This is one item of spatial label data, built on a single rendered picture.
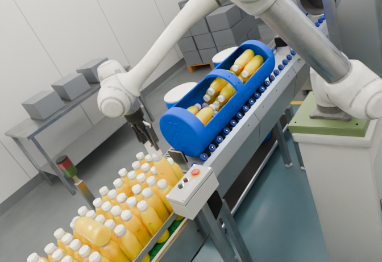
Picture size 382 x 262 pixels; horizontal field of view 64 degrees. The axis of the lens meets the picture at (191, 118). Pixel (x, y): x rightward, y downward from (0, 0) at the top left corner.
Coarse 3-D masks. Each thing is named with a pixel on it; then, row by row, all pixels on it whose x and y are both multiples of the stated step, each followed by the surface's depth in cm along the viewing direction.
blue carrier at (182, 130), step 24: (240, 48) 212; (264, 48) 197; (216, 72) 178; (264, 72) 193; (192, 96) 184; (240, 96) 175; (168, 120) 159; (192, 120) 151; (216, 120) 160; (192, 144) 158
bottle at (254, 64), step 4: (256, 56) 200; (260, 56) 200; (252, 60) 197; (256, 60) 197; (260, 60) 199; (248, 64) 194; (252, 64) 194; (256, 64) 196; (260, 64) 199; (244, 68) 194; (248, 68) 192; (252, 68) 193; (256, 68) 196; (248, 72) 192; (252, 72) 194
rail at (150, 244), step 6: (174, 216) 131; (168, 222) 129; (162, 228) 127; (156, 234) 124; (162, 234) 127; (150, 240) 122; (156, 240) 125; (150, 246) 122; (144, 252) 120; (138, 258) 118
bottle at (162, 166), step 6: (162, 156) 133; (156, 162) 133; (162, 162) 132; (168, 162) 135; (156, 168) 133; (162, 168) 132; (168, 168) 134; (162, 174) 134; (168, 174) 134; (174, 174) 137; (168, 180) 135; (174, 180) 136; (174, 186) 137
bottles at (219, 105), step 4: (240, 72) 200; (240, 76) 198; (248, 76) 199; (244, 80) 199; (232, 96) 178; (212, 100) 188; (216, 100) 183; (224, 100) 182; (228, 100) 185; (204, 104) 187; (208, 104) 188; (212, 104) 189; (216, 104) 180; (220, 104) 181; (224, 104) 184; (216, 108) 182; (220, 108) 187; (216, 112) 186
